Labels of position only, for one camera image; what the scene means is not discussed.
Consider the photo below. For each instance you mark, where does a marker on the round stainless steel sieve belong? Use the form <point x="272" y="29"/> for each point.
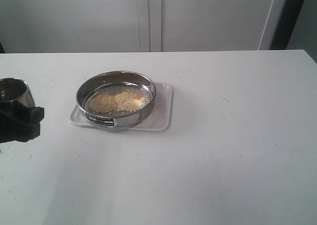
<point x="114" y="82"/>

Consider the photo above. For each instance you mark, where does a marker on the yellow and white grain mix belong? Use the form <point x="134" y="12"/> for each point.
<point x="126" y="101"/>

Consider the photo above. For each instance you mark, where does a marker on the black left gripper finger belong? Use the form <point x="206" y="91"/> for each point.
<point x="20" y="123"/>

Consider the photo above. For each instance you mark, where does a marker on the white rectangular plastic tray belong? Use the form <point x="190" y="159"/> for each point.
<point x="159" y="119"/>

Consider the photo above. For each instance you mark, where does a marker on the stainless steel cup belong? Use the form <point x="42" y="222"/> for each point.
<point x="15" y="90"/>

